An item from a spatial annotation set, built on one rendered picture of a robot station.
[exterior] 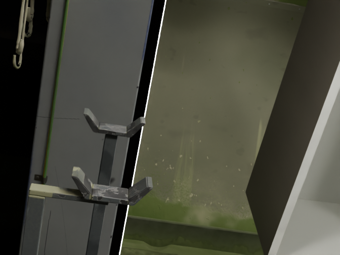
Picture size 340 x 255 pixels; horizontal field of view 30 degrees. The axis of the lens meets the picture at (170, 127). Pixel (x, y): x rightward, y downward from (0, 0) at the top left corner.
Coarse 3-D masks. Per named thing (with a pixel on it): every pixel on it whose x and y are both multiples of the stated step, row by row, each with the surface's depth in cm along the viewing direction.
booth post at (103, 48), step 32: (64, 0) 112; (96, 0) 112; (128, 0) 113; (96, 32) 114; (128, 32) 115; (64, 64) 116; (96, 64) 116; (128, 64) 116; (64, 96) 117; (96, 96) 118; (128, 96) 118; (64, 128) 119; (32, 160) 121; (64, 160) 121; (96, 160) 122; (64, 224) 126
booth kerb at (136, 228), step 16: (128, 224) 269; (144, 224) 270; (160, 224) 270; (176, 224) 271; (192, 224) 272; (144, 240) 272; (160, 240) 273; (176, 240) 273; (192, 240) 274; (208, 240) 274; (224, 240) 275; (240, 240) 276; (256, 240) 276
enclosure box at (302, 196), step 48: (336, 0) 166; (336, 48) 162; (288, 96) 192; (336, 96) 204; (288, 144) 186; (336, 144) 214; (288, 192) 180; (336, 192) 224; (288, 240) 202; (336, 240) 207
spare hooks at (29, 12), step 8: (24, 0) 115; (32, 0) 120; (48, 0) 122; (32, 8) 120; (48, 8) 123; (24, 16) 117; (32, 16) 121; (48, 16) 123; (24, 24) 117; (24, 32) 118; (16, 48) 117
